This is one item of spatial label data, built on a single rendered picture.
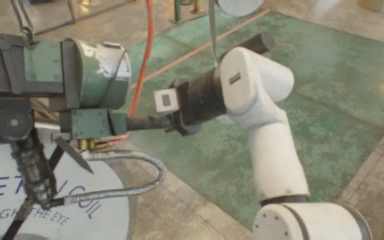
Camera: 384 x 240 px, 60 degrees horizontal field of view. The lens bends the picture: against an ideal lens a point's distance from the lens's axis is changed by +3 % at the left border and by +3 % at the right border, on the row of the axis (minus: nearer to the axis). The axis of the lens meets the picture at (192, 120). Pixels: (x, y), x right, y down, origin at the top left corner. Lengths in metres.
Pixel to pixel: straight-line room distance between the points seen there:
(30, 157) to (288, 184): 0.48
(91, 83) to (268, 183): 0.38
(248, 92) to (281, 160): 0.11
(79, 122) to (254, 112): 0.35
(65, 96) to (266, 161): 0.39
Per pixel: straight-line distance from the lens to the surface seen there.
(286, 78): 0.57
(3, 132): 0.66
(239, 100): 0.49
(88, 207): 1.14
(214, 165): 2.32
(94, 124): 0.69
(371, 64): 3.74
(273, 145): 0.48
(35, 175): 0.72
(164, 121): 0.80
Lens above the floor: 1.75
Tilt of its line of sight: 41 degrees down
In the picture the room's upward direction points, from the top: 1 degrees counter-clockwise
